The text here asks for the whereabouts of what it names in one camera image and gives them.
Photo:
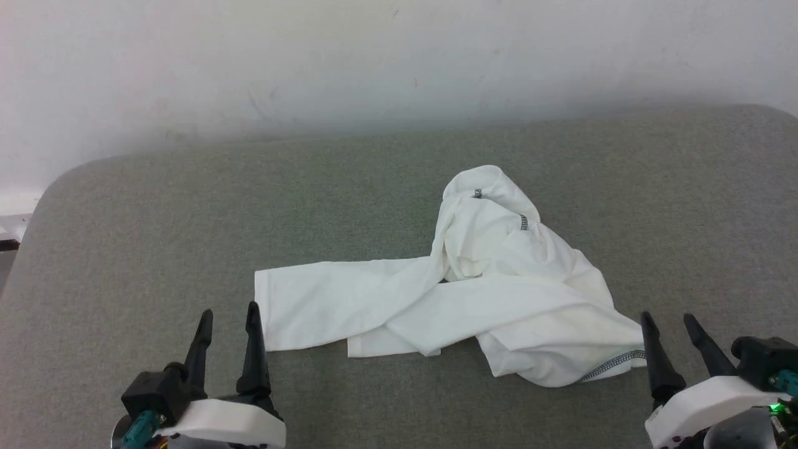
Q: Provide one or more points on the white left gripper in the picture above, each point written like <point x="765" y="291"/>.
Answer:
<point x="230" y="421"/>

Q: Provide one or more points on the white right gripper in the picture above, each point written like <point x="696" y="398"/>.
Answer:
<point x="704" y="402"/>

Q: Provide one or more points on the white long-sleeve garment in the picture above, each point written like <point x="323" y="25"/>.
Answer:
<point x="499" y="293"/>

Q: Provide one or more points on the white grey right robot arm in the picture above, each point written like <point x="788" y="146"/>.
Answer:
<point x="742" y="433"/>

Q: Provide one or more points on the grey upholstered sofa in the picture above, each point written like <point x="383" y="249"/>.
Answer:
<point x="561" y="156"/>

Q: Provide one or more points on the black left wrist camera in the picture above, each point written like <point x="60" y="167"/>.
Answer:
<point x="159" y="393"/>

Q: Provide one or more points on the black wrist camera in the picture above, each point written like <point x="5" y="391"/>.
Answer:
<point x="764" y="358"/>
<point x="159" y="393"/>

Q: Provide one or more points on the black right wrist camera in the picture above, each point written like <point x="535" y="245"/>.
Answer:
<point x="764" y="358"/>

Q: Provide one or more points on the teal right camera plug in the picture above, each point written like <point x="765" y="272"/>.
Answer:
<point x="787" y="381"/>

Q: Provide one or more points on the teal camera plug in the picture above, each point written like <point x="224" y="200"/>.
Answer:
<point x="138" y="430"/>
<point x="787" y="381"/>

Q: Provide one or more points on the teal left camera plug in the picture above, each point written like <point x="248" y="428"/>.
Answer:
<point x="138" y="430"/>

